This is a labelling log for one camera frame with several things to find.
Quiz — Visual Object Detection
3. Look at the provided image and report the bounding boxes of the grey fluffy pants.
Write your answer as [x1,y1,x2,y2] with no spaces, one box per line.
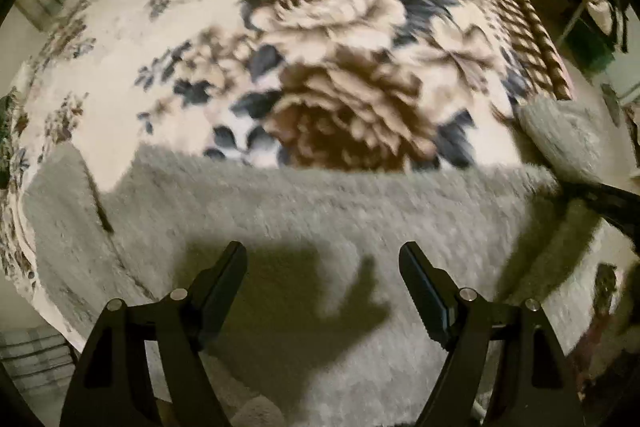
[22,98,603,426]

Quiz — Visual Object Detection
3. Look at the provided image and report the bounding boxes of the striped grey curtain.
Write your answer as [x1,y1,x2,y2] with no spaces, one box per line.
[1,326,76,400]

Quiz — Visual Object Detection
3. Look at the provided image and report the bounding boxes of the floral cream brown blanket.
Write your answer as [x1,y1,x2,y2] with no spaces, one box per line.
[1,0,573,347]

